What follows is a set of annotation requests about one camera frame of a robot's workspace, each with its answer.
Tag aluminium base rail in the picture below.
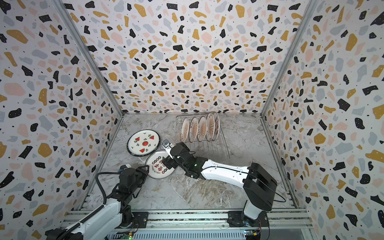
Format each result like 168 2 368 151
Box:
64 208 316 240

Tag aluminium corner post left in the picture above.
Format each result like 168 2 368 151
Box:
52 1 124 118

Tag patterned plate rack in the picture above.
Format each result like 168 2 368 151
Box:
212 112 220 141

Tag orange sunburst plate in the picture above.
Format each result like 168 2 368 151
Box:
181 118 190 143

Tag wire dish rack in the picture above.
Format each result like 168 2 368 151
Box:
175 112 230 163

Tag watermelon pattern plate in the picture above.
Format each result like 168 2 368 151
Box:
127 130 160 157

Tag white plate red rim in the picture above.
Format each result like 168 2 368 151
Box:
189 117 199 143

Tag white plate red characters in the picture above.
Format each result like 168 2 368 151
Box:
146 150 175 179

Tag sunburst plate in rack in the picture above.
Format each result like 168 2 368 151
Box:
197 116 207 142

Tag patterned plate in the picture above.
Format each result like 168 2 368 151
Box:
207 113 215 141

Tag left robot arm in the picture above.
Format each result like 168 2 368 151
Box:
46 165 150 240

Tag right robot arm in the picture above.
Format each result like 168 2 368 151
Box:
162 140 278 227

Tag aluminium corner post right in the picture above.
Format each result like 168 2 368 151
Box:
261 0 319 119

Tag aluminium corner post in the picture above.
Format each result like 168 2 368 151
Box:
261 0 319 119
52 1 124 118

